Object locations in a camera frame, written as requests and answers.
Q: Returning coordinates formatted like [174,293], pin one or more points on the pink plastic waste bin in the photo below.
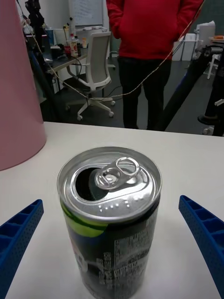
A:
[17,88]

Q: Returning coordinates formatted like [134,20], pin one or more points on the white whiteboard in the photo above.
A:
[86,12]

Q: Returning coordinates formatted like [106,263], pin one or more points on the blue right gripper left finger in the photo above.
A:
[16,230]

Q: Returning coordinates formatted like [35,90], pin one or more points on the white office chair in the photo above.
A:
[94,77]

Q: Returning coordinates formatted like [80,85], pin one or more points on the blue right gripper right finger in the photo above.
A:
[207,227]

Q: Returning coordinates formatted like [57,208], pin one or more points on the plastic bottle with red label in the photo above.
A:
[74,45]

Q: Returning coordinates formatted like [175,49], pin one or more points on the desk with clutter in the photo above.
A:
[66,61]

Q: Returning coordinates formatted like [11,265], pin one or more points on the black drink can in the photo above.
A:
[109,224]

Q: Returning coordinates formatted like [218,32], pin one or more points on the black tripod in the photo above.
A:
[186,88]

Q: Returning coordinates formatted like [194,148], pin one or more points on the person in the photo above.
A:
[144,58]

